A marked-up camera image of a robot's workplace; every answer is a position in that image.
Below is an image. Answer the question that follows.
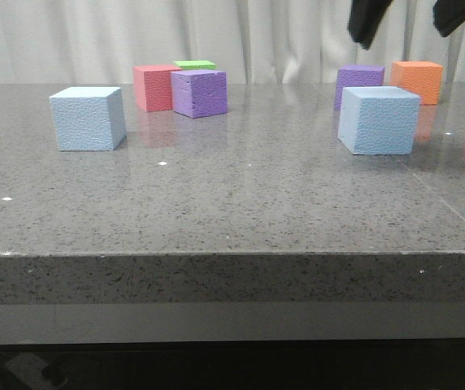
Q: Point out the purple foam cube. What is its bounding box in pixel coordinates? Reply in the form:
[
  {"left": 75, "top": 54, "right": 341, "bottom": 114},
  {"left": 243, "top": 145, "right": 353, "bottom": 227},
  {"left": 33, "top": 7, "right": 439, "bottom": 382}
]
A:
[
  {"left": 333, "top": 64, "right": 385, "bottom": 111},
  {"left": 171, "top": 69, "right": 228, "bottom": 119}
]

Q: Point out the light blue foam cube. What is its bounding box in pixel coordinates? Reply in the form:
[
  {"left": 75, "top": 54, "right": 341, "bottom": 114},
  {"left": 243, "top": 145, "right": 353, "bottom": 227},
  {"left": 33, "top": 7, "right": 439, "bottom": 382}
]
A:
[
  {"left": 337, "top": 86, "right": 420, "bottom": 155},
  {"left": 50, "top": 86, "right": 127, "bottom": 151}
]

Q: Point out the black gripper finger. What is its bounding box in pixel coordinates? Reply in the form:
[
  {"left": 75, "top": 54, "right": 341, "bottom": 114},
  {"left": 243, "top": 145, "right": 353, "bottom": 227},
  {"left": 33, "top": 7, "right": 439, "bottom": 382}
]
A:
[
  {"left": 432, "top": 0, "right": 465, "bottom": 37},
  {"left": 348, "top": 0, "right": 392, "bottom": 50}
]

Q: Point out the purple foam cube left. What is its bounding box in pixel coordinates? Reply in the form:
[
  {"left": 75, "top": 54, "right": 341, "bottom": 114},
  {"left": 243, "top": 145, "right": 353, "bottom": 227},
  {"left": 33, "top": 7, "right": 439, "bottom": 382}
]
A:
[{"left": 171, "top": 69, "right": 228, "bottom": 119}]

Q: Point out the green foam cube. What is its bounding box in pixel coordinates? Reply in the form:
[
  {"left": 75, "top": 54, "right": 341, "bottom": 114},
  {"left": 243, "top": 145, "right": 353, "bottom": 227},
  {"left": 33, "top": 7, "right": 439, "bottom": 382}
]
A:
[{"left": 174, "top": 60, "right": 216, "bottom": 71}]

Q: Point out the white pleated curtain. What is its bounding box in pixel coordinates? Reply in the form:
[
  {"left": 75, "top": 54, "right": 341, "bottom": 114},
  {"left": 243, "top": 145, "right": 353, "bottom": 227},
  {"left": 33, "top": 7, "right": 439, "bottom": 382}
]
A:
[{"left": 0, "top": 1, "right": 465, "bottom": 84}]

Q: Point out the red foam cube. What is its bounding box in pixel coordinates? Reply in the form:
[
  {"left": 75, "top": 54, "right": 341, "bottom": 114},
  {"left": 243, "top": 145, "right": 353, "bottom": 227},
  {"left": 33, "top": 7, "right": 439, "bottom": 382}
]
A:
[{"left": 133, "top": 65, "right": 181, "bottom": 112}]

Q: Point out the purple foam cube right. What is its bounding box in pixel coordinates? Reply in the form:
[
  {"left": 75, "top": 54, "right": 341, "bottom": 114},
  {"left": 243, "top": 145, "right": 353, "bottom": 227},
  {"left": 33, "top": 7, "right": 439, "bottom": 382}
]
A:
[{"left": 333, "top": 64, "right": 385, "bottom": 111}]

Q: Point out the orange foam cube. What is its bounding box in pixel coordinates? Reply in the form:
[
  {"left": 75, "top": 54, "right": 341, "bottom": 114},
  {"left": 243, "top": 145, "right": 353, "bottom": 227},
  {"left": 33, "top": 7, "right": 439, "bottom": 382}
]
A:
[{"left": 389, "top": 61, "right": 444, "bottom": 106}]

